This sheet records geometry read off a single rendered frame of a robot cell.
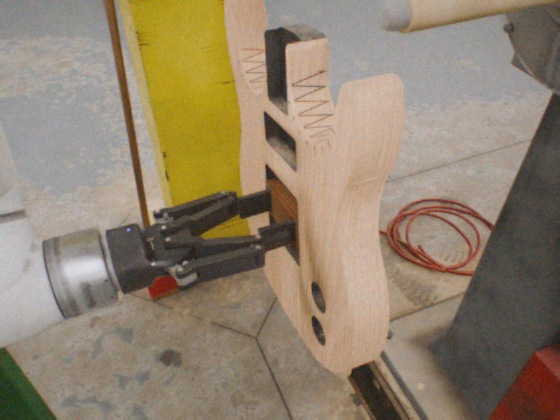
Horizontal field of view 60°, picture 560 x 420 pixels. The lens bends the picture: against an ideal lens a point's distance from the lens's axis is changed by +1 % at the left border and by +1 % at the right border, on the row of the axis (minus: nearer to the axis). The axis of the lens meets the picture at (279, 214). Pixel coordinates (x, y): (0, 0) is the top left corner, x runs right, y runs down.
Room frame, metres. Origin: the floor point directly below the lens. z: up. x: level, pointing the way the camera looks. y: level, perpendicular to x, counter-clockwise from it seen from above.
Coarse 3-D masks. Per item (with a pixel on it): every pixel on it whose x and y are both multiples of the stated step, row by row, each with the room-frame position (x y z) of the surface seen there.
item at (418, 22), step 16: (416, 0) 0.42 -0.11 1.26; (432, 0) 0.42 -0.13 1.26; (448, 0) 0.43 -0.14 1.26; (464, 0) 0.43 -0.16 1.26; (480, 0) 0.44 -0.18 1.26; (496, 0) 0.44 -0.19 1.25; (512, 0) 0.45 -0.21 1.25; (528, 0) 0.46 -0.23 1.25; (544, 0) 0.47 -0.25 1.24; (416, 16) 0.41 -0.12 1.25; (432, 16) 0.42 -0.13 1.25; (448, 16) 0.42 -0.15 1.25; (464, 16) 0.43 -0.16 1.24; (480, 16) 0.44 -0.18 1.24; (400, 32) 0.42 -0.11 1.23
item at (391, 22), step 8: (392, 0) 0.42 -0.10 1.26; (400, 0) 0.42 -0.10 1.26; (384, 8) 0.42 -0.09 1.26; (392, 8) 0.41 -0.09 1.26; (400, 8) 0.41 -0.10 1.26; (408, 8) 0.41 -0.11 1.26; (384, 16) 0.41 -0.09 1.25; (392, 16) 0.41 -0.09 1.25; (400, 16) 0.41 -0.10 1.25; (408, 16) 0.41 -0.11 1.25; (384, 24) 0.41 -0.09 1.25; (392, 24) 0.41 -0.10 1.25; (400, 24) 0.41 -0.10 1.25; (408, 24) 0.41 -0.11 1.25
